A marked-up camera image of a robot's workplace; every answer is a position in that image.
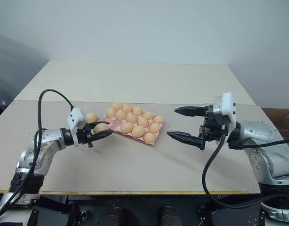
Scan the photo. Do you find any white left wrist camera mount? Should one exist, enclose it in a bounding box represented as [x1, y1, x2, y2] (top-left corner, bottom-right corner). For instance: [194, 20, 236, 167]
[66, 107, 86, 145]

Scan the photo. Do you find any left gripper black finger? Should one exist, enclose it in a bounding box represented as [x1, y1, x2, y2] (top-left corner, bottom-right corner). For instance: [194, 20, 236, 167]
[87, 121, 110, 129]
[90, 129, 115, 143]

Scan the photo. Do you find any dark brown rounded shape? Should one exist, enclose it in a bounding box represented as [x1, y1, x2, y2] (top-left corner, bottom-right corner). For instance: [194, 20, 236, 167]
[159, 205, 180, 226]
[104, 206, 125, 226]

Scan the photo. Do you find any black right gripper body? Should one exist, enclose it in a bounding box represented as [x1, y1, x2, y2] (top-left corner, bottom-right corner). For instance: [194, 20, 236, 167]
[198, 105, 228, 142]

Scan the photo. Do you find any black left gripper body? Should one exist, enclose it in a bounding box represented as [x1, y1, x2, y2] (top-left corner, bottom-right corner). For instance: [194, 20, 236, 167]
[76, 122, 93, 148]

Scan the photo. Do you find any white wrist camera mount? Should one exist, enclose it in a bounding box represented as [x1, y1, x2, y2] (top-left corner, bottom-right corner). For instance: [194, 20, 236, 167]
[66, 107, 86, 145]
[212, 92, 237, 129]

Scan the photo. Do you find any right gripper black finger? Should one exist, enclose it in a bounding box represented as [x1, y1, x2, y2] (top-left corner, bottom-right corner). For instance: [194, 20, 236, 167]
[166, 131, 206, 151]
[174, 105, 207, 118]

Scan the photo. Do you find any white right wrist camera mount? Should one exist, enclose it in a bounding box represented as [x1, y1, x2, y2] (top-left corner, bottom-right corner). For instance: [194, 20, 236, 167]
[212, 92, 237, 129]

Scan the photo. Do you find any brown cardboard box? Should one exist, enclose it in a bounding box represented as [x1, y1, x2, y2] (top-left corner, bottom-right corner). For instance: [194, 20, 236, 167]
[261, 107, 289, 142]

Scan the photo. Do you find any pink egg tray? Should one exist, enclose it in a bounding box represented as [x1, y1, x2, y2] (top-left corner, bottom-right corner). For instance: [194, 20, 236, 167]
[101, 107, 165, 146]

